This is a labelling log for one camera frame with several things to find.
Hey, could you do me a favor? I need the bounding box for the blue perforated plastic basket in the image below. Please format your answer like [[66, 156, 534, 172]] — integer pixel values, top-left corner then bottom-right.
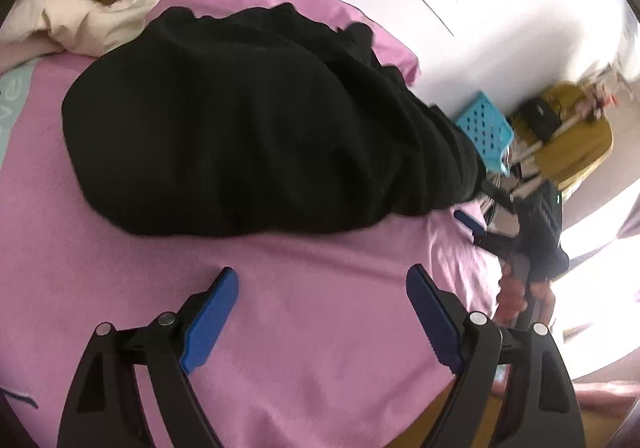
[[454, 91, 516, 176]]

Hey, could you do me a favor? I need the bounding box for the cream cloth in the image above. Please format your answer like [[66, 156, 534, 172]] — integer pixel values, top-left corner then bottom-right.
[[0, 0, 168, 62]]

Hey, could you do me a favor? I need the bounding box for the pink bed sheet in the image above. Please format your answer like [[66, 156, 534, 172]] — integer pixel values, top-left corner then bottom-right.
[[0, 0, 506, 448]]

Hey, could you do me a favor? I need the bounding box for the pink pillow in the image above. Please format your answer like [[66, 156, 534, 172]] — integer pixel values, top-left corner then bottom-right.
[[167, 0, 421, 86]]

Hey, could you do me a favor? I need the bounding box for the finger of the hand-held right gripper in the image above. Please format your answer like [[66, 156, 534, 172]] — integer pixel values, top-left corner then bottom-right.
[[480, 177, 521, 211], [454, 209, 521, 259]]

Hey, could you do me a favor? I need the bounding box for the person's right hand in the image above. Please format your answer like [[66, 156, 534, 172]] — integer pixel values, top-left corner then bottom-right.
[[497, 261, 557, 325]]

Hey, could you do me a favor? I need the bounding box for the mustard yellow hanging cloth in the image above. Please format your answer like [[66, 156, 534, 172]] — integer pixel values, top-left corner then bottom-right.
[[507, 83, 615, 191]]

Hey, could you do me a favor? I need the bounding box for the black garment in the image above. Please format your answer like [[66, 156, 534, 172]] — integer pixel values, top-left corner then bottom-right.
[[61, 2, 488, 238]]

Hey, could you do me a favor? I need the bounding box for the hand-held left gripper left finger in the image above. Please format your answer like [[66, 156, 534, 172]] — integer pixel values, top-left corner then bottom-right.
[[56, 267, 239, 448]]

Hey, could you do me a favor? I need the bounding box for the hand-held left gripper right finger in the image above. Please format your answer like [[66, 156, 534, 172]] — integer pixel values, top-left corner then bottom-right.
[[405, 264, 587, 448]]

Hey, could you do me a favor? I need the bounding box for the small black box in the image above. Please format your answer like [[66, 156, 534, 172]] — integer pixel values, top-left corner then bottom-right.
[[517, 98, 563, 139]]

